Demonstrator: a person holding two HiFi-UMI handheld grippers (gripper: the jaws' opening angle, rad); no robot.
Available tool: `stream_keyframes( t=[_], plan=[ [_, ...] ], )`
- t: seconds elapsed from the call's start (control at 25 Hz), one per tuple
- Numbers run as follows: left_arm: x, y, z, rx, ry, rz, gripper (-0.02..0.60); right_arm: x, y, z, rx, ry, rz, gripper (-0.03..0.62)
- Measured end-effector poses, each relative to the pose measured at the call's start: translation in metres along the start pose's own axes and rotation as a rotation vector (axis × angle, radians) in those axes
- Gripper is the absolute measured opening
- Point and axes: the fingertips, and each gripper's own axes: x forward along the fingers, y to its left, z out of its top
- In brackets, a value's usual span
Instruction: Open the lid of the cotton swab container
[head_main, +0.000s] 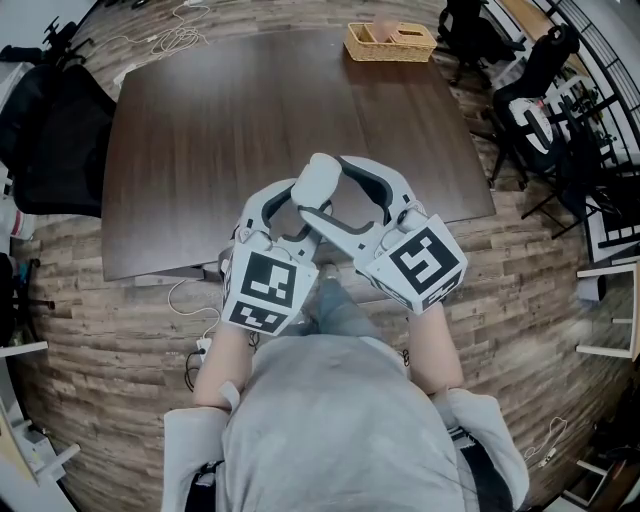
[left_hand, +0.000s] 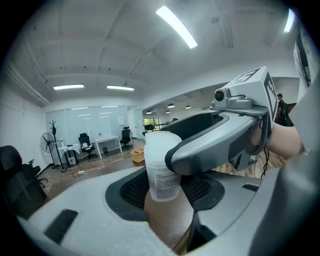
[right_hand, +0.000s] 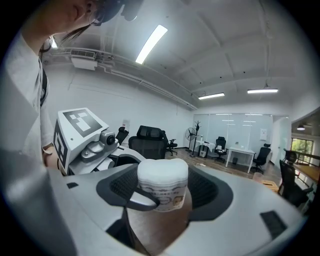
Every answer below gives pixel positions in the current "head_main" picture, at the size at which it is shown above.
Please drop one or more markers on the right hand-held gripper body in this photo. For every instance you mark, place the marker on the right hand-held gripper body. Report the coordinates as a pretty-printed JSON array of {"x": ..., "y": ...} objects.
[{"x": 420, "y": 260}]

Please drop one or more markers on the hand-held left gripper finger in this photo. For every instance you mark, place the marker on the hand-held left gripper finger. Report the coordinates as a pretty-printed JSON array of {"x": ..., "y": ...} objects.
[
  {"x": 302, "y": 242},
  {"x": 255, "y": 210}
]

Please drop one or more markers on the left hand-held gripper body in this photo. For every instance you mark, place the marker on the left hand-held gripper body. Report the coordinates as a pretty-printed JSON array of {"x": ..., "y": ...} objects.
[{"x": 265, "y": 285}]

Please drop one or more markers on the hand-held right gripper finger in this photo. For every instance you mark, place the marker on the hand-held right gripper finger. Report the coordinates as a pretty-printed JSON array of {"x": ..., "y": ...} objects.
[
  {"x": 345, "y": 240},
  {"x": 395, "y": 185}
]

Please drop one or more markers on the white plastic cylinder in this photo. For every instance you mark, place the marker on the white plastic cylinder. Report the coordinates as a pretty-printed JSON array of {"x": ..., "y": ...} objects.
[{"x": 315, "y": 180}]

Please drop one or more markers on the person's right forearm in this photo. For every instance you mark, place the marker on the person's right forearm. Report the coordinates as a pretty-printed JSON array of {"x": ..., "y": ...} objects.
[{"x": 432, "y": 350}]

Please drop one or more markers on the person's left forearm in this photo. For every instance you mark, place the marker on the person's left forearm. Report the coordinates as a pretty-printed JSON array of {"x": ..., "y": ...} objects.
[{"x": 220, "y": 365}]

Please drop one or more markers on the person's shoe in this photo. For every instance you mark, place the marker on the person's shoe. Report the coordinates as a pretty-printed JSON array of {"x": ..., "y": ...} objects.
[{"x": 330, "y": 272}]

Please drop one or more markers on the person's blue jeans leg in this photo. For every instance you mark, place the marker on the person's blue jeans leg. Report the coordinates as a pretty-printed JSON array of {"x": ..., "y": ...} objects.
[{"x": 335, "y": 310}]

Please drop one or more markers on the white power strip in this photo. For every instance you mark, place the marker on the white power strip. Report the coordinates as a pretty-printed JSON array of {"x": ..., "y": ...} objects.
[{"x": 204, "y": 345}]

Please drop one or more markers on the woven wicker basket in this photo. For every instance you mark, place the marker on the woven wicker basket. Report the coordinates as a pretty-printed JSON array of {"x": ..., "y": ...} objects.
[{"x": 385, "y": 54}]

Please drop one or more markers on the white patterned cushion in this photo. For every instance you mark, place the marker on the white patterned cushion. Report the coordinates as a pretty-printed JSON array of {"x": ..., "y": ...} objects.
[{"x": 520, "y": 107}]

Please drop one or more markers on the person's grey sweatshirt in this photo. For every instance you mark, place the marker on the person's grey sweatshirt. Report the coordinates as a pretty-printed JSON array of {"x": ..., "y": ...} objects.
[{"x": 330, "y": 425}]

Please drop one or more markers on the pink cup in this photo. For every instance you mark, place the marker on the pink cup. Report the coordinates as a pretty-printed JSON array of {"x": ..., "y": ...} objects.
[{"x": 386, "y": 27}]

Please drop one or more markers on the black high-back office chair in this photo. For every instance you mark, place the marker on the black high-back office chair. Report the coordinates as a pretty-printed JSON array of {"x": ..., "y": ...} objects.
[{"x": 525, "y": 85}]

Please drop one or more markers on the grey waste bin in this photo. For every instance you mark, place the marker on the grey waste bin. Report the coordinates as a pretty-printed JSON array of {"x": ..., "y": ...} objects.
[{"x": 592, "y": 289}]

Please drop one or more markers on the white side table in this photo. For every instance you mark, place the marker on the white side table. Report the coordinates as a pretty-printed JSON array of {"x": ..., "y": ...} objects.
[{"x": 605, "y": 271}]

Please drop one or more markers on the black folding chair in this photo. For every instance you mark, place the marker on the black folding chair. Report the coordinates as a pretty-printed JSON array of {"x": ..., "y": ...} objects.
[{"x": 610, "y": 215}]

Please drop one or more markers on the black mesh office chair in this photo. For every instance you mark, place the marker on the black mesh office chair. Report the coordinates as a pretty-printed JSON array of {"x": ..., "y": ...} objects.
[{"x": 65, "y": 145}]

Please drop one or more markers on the light wooden desk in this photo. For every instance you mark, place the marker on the light wooden desk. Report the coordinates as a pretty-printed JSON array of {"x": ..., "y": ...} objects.
[{"x": 530, "y": 20}]

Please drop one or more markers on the water bottle with red label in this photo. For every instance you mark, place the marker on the water bottle with red label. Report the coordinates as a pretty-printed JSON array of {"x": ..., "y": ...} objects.
[{"x": 20, "y": 222}]

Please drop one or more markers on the black metal railing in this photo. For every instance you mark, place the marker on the black metal railing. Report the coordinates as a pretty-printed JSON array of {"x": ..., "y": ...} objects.
[{"x": 615, "y": 75}]

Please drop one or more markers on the white shelf frame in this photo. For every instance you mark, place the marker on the white shelf frame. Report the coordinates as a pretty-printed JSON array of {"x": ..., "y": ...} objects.
[{"x": 40, "y": 460}]

